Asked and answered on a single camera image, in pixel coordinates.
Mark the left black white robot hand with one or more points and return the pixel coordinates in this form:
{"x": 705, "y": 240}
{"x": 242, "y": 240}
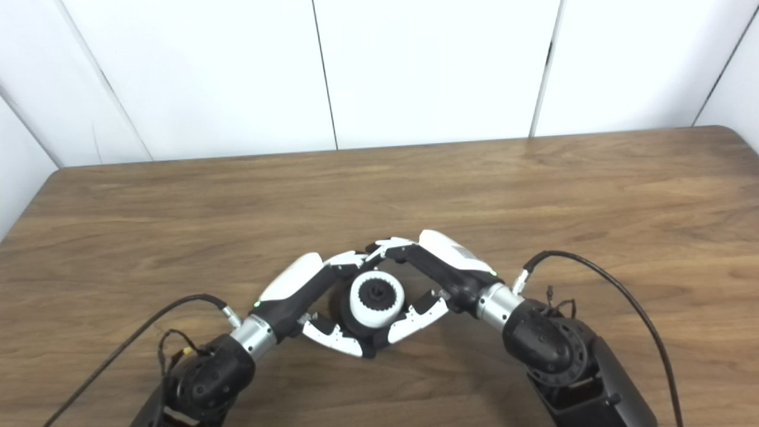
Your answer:
{"x": 290, "y": 284}

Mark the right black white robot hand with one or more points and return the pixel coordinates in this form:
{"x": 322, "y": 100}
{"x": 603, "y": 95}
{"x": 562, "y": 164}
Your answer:
{"x": 450, "y": 261}

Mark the round black part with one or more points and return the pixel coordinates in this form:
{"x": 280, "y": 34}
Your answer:
{"x": 377, "y": 292}

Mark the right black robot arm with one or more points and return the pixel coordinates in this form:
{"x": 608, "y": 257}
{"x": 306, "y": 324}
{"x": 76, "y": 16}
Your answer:
{"x": 557, "y": 356}

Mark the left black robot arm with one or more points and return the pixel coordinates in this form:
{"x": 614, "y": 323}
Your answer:
{"x": 201, "y": 379}

